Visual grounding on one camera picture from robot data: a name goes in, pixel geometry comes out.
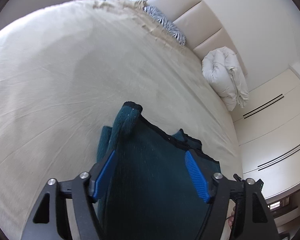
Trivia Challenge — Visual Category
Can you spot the dark teal knit sweater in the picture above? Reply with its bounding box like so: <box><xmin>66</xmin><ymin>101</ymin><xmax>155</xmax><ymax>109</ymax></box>
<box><xmin>97</xmin><ymin>101</ymin><xmax>220</xmax><ymax>239</ymax></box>

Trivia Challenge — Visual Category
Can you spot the person right hand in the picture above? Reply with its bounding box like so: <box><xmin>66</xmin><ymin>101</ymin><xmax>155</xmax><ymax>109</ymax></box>
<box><xmin>228</xmin><ymin>206</ymin><xmax>236</xmax><ymax>229</ymax></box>

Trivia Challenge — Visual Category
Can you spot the beige bed sheet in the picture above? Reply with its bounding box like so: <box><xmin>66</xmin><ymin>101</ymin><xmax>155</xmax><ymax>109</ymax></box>
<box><xmin>0</xmin><ymin>0</ymin><xmax>242</xmax><ymax>239</ymax></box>

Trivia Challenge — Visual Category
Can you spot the white rolled duvet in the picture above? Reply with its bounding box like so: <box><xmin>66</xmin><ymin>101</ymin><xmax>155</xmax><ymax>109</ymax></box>
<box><xmin>202</xmin><ymin>47</ymin><xmax>249</xmax><ymax>112</ymax></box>

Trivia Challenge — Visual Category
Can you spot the cream padded headboard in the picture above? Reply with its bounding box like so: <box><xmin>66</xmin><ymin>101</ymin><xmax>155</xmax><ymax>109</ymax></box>
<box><xmin>147</xmin><ymin>0</ymin><xmax>248</xmax><ymax>75</ymax></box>

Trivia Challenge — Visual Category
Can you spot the zebra print pillow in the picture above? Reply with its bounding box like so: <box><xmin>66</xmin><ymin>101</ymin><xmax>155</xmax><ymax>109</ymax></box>
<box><xmin>143</xmin><ymin>5</ymin><xmax>186</xmax><ymax>46</ymax></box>

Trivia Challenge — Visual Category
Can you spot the cream wardrobe with black handles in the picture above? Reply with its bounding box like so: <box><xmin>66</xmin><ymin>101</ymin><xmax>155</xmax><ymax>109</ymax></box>
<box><xmin>231</xmin><ymin>69</ymin><xmax>300</xmax><ymax>199</ymax></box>

